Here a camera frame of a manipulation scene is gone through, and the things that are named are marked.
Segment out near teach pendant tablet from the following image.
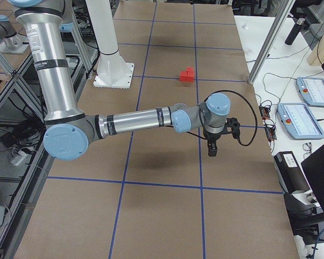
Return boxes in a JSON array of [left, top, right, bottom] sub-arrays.
[[277, 103, 324, 140]]

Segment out black eyeglasses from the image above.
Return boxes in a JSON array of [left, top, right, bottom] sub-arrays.
[[302, 142, 313, 159]]

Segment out black water bottle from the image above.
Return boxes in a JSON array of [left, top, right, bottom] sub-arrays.
[[285, 17, 305, 45]]

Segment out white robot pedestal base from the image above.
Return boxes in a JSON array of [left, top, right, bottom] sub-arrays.
[[86, 0, 134, 89]]

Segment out brown paper table cover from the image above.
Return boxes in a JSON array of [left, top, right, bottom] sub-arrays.
[[15, 1, 298, 258]]

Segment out far teach pendant tablet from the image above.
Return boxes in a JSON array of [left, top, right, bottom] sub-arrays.
[[296, 77, 324, 107]]

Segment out aluminium frame post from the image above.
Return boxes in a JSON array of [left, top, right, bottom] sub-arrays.
[[247, 0, 295, 85]]

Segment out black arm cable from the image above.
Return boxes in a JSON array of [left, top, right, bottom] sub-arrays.
[[213, 90, 259, 147]]

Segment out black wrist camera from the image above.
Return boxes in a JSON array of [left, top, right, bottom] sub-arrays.
[[228, 118, 240, 141]]

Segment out teach pendant tablet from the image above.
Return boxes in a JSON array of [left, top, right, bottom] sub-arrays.
[[277, 103, 324, 140], [296, 77, 324, 107]]

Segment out red block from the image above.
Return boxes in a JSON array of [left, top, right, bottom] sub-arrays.
[[186, 67, 195, 77], [179, 71, 187, 82], [186, 72, 195, 83]]

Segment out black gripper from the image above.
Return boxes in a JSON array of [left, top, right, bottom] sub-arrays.
[[203, 122, 231, 156]]

